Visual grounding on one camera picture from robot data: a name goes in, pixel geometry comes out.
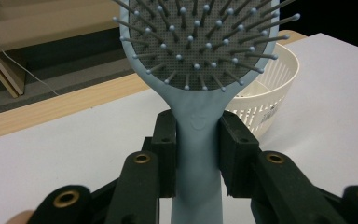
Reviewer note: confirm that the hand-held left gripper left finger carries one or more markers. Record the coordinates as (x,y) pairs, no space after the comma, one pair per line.
(164,161)

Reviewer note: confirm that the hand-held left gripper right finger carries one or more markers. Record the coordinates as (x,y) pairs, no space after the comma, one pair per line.
(237,161)

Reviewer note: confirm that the beige wooden bench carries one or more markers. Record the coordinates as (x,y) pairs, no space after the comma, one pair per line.
(43,21)

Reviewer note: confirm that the white plastic basket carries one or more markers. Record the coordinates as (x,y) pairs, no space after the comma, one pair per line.
(270,99)

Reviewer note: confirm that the light blue hairbrush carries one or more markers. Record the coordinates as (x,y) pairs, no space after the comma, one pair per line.
(195,149)

